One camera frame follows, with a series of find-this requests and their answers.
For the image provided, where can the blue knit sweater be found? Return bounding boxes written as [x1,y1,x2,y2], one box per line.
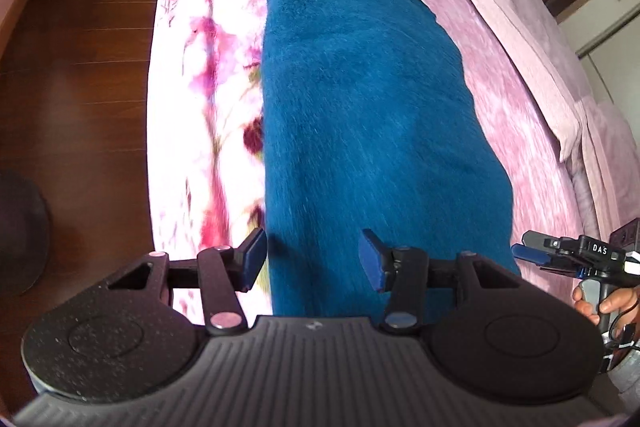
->
[262,0,516,320]

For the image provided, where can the person's right hand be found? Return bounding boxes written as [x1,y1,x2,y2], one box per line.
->
[572,286,639,336]

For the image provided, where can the pink pillow near cushion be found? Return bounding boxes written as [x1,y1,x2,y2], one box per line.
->
[572,96,639,239]

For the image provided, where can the pink floral bed blanket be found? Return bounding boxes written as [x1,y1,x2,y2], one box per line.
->
[146,0,592,319]

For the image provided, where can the white wardrobe sliding doors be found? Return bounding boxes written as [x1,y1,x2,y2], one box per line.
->
[560,0,639,139]

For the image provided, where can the pink pillow far side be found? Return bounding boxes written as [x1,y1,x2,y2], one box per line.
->
[471,0,596,161]

